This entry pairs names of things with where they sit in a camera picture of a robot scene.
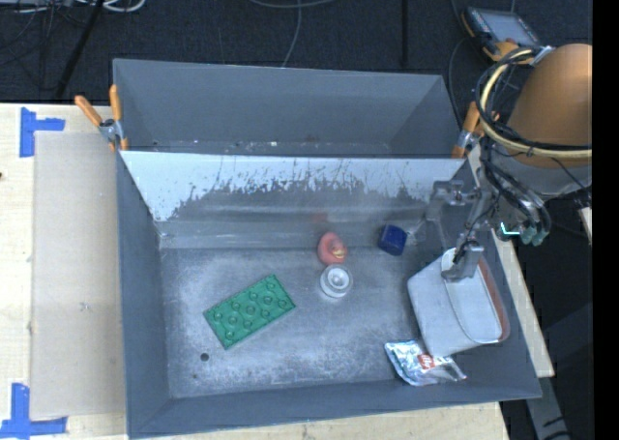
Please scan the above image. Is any grey metal bin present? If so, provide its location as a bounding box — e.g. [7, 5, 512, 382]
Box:
[111, 58, 544, 440]

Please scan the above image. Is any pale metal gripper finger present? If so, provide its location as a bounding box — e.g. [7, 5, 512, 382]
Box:
[440, 244, 485, 283]
[424, 180, 486, 223]

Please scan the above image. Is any clear glass jar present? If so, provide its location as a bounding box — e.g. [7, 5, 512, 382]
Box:
[318, 264, 355, 300]

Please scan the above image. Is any pale cardboard board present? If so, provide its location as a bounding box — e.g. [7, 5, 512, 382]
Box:
[28, 131, 128, 423]

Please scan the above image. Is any dark green flat block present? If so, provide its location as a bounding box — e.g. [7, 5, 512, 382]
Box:
[202, 274, 297, 351]

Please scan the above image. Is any red toy duck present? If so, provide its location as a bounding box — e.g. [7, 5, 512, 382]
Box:
[316, 231, 349, 266]

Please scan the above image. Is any silver packet with red label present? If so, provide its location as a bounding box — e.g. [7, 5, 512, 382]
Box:
[383, 339, 468, 388]

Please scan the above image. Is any blue cube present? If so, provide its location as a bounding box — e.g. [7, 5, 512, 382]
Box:
[376, 223, 409, 257]

